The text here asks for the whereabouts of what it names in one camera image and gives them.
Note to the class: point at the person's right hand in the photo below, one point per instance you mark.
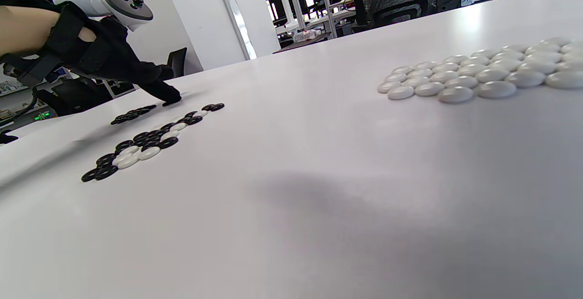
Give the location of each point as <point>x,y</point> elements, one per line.
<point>7,138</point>

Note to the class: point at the person's left hand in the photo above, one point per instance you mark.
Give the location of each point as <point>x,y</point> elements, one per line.
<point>114,58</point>

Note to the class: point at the group of black go stones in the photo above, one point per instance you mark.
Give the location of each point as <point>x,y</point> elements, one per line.
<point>132,114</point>

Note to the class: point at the pile of mixed go stones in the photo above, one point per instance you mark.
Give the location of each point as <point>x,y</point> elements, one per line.
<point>148,152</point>

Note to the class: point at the group of white go stones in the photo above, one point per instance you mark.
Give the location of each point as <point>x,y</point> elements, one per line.
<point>483,76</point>

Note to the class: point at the black white hand controller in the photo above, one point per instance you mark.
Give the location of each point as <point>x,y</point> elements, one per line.
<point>91,1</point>

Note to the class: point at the black side chair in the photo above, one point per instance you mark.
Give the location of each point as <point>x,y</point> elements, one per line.
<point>177,62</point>

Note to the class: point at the small brown side table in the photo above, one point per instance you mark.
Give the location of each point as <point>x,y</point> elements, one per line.
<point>303,45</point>

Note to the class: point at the clear plastic water bottle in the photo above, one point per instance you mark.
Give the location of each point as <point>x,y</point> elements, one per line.
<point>305,35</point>

